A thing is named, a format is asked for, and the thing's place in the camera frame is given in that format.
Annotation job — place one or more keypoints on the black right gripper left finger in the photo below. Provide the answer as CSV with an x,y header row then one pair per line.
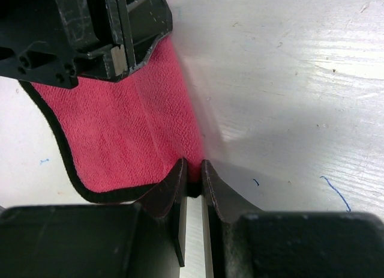
x,y
143,239

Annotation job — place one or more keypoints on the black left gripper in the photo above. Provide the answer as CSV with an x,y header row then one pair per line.
x,y
54,42

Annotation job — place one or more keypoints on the red microfiber towel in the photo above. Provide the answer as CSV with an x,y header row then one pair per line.
x,y
117,140

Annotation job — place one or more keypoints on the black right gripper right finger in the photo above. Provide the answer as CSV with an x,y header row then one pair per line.
x,y
241,240

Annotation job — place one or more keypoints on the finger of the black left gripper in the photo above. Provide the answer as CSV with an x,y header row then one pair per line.
x,y
137,26

